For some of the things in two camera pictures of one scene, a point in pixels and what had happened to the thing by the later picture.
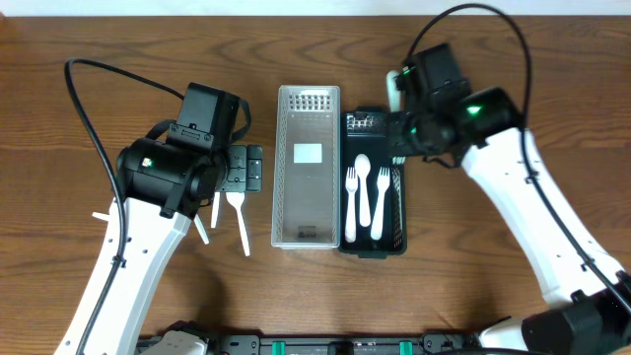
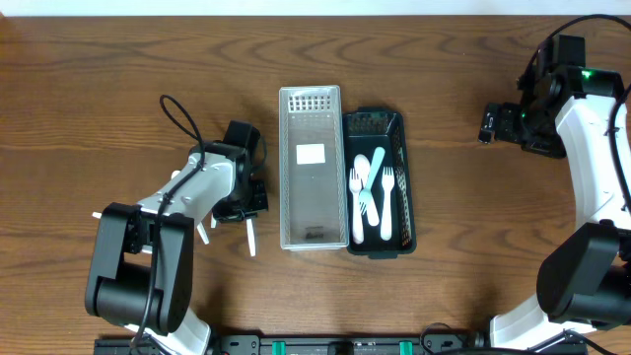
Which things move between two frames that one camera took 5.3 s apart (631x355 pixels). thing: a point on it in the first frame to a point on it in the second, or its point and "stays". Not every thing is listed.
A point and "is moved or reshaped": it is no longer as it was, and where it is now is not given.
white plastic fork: [383, 181] is moved or reshaped
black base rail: [329, 344] stays
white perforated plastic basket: [307, 169] stays
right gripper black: [399, 136] to [491, 123]
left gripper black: [245, 168] to [236, 212]
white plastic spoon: [237, 199] is moved or reshaped
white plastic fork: [394, 103] to [387, 182]
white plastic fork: [351, 180] is moved or reshaped
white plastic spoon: [201, 229] stays
